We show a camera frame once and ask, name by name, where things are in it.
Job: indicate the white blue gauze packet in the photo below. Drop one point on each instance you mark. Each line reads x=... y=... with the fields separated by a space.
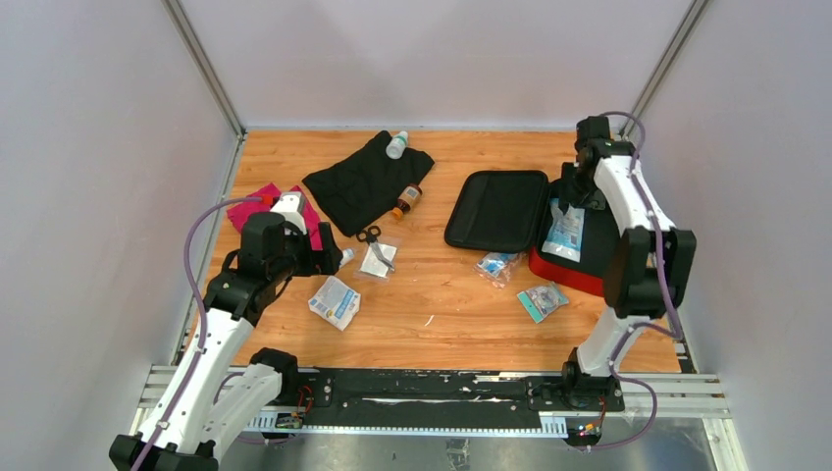
x=335 y=302

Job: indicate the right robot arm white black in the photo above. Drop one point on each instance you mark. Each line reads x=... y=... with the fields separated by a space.
x=646 y=279

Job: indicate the clear bag white gauze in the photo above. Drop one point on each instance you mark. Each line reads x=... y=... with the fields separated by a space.
x=370 y=268

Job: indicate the light blue wipes packet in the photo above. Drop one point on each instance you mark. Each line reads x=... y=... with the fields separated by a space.
x=565 y=235

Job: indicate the small white blue bottle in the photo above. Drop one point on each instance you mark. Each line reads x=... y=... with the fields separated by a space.
x=347 y=255

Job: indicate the aluminium frame rail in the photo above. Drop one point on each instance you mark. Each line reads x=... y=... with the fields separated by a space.
x=649 y=396

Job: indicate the teal header cotton ball bag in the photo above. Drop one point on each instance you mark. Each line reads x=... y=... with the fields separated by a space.
x=540 y=301

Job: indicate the black handled scissors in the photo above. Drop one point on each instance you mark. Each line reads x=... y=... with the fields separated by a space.
x=370 y=236

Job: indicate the pink cloth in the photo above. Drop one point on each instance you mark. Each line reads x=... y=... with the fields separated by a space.
x=240 y=213

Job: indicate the clear bag blue items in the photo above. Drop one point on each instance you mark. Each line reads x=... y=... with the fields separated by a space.
x=498 y=267

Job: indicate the black cloth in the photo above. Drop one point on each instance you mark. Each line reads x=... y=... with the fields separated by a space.
x=357 y=191

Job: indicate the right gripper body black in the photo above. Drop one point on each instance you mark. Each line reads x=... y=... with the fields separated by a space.
x=578 y=189

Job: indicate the brown bottle orange cap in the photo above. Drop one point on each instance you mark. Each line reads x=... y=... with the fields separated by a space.
x=407 y=200

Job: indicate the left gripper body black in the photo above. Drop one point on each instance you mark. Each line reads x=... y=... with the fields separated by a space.
x=298 y=259

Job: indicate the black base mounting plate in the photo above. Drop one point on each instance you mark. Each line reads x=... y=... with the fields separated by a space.
x=441 y=399

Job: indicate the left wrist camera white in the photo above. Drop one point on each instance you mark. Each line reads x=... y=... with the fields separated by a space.
x=289 y=208

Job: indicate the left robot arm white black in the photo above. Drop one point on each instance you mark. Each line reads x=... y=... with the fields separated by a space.
x=208 y=364

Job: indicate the red black medicine kit case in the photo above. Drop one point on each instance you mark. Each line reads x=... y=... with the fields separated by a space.
x=510 y=212

